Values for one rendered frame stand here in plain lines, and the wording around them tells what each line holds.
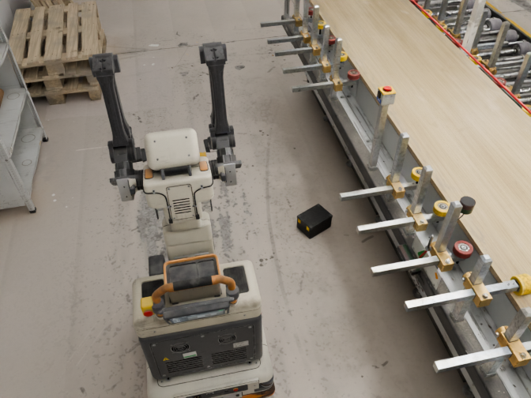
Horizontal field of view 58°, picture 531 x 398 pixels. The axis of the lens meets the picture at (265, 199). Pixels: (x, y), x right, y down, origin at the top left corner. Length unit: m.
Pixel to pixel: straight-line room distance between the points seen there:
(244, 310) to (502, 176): 1.47
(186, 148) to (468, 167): 1.47
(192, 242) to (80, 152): 2.23
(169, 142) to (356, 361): 1.64
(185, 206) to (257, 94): 2.82
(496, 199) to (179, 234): 1.52
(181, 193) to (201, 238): 0.35
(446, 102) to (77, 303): 2.57
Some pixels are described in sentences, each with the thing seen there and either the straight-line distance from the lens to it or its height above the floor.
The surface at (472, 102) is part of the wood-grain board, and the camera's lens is 3.22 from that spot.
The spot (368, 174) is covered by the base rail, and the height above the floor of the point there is 0.70.
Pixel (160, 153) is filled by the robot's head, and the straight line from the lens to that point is 1.96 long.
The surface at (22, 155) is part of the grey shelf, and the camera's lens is 4.25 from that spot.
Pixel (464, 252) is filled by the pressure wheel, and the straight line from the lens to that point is 2.27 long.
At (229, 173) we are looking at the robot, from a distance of 2.05.
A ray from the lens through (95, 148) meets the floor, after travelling 4.33.
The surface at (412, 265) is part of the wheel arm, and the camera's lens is 2.21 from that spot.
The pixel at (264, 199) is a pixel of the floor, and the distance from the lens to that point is 3.62.
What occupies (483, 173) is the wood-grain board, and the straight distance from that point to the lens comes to 2.70.
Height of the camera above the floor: 2.55
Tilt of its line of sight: 45 degrees down
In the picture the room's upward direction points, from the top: 1 degrees counter-clockwise
